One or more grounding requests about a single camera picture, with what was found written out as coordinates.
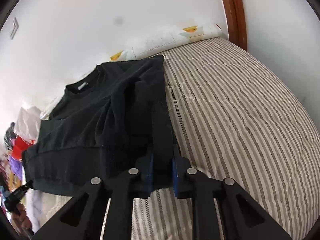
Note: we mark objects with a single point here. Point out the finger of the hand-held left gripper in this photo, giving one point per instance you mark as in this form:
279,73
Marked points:
25,187

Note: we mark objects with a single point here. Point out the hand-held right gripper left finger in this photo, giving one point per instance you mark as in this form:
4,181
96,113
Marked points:
120,192

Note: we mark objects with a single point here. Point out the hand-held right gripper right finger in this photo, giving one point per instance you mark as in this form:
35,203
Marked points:
200,192

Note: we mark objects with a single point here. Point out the black sweatshirt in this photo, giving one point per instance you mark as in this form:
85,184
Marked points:
100,120

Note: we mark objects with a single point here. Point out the person's left hand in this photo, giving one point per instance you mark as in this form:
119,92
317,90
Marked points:
23,218

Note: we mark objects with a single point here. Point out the red paper shopping bag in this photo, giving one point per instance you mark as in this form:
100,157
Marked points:
21,148

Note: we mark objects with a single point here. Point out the plaid cloth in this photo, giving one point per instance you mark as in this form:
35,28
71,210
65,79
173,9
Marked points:
9,136

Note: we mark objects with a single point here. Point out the white plastic bag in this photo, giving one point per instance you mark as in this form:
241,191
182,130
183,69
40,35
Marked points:
27,122

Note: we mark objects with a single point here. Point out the striped quilted blanket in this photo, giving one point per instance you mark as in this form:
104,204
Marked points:
237,117

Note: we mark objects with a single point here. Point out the white pillow with yellow birds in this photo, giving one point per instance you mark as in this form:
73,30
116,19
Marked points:
175,38

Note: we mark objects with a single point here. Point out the white wall light switch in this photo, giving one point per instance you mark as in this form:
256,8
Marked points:
14,28

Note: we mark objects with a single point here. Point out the brown wooden door frame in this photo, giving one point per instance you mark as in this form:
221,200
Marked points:
232,12

